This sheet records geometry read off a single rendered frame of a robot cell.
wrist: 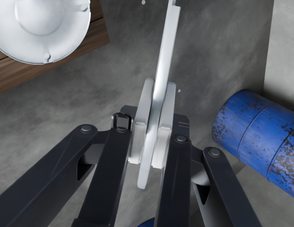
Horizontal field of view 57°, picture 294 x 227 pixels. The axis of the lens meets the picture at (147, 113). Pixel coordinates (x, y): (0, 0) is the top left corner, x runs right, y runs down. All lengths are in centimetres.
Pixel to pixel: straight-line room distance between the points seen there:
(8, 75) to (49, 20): 21
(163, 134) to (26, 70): 78
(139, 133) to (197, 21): 166
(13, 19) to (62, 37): 14
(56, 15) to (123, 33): 67
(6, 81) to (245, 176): 311
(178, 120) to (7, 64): 75
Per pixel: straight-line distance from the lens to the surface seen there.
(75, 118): 151
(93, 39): 96
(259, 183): 357
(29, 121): 142
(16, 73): 91
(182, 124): 18
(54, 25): 84
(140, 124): 15
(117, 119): 15
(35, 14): 82
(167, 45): 18
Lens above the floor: 116
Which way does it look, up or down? 40 degrees down
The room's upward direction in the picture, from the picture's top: 128 degrees clockwise
